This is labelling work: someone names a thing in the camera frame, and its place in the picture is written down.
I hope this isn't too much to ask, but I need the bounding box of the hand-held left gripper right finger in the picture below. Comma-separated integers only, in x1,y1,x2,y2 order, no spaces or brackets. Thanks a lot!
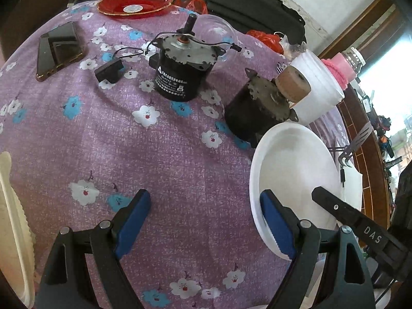
259,189,376,309

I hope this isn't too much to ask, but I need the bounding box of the clear glass bowl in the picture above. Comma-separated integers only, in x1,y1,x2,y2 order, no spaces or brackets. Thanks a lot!
193,14,240,68

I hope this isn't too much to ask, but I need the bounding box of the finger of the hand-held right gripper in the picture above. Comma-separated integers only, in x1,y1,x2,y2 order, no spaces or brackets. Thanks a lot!
312,187,408,266

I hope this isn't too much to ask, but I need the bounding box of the dusty black motor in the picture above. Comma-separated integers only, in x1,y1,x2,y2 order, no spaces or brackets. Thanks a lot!
224,67,300,145

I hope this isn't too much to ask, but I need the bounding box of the brown wooden door frame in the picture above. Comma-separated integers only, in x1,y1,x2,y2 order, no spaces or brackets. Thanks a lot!
317,0,408,68

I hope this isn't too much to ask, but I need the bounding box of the clear glass jar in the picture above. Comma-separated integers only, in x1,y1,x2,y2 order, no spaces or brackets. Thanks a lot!
343,47,366,78

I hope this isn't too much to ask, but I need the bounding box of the black electric motor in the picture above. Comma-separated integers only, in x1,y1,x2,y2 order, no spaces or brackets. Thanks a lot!
145,14,226,102

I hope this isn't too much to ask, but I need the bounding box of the small black box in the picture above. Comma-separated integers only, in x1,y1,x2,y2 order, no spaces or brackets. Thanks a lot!
95,58,124,83

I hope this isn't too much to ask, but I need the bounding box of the white plastic bucket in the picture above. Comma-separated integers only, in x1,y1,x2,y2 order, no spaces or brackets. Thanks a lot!
290,50,345,126

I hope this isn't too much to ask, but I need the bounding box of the cream ribbed plate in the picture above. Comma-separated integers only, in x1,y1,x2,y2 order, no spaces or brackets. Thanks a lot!
0,151,35,309

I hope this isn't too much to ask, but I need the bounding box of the red glass plate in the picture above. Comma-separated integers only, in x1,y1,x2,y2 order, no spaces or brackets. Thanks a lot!
97,0,174,16

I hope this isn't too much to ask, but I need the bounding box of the brown wooden lattice furniture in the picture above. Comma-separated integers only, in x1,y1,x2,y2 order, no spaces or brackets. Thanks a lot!
335,84,391,232

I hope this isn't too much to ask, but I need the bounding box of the white notebook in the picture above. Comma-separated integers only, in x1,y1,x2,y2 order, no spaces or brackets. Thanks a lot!
335,138,363,213

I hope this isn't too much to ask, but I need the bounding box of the black smartphone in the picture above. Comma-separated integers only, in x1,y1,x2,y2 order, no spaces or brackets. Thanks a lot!
35,21,85,82

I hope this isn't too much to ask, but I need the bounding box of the purple floral tablecloth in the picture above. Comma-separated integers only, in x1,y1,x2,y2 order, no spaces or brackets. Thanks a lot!
0,0,355,309

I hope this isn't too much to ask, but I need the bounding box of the brown wooden spool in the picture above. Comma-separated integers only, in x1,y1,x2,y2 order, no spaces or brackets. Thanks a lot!
276,65,311,104

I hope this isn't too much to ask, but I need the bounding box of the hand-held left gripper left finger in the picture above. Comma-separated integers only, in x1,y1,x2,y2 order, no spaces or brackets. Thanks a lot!
35,189,152,309

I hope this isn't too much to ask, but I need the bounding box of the white bowl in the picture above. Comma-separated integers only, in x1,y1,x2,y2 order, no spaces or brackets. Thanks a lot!
249,123,342,261

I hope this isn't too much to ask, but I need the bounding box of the black sofa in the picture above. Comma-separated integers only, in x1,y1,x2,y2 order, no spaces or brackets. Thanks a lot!
69,0,306,44

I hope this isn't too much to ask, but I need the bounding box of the metal phone stand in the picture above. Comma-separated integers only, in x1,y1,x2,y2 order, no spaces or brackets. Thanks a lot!
328,122,374,168

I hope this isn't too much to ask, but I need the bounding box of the pink covered container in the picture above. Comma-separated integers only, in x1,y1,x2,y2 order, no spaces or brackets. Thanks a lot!
322,53,356,90

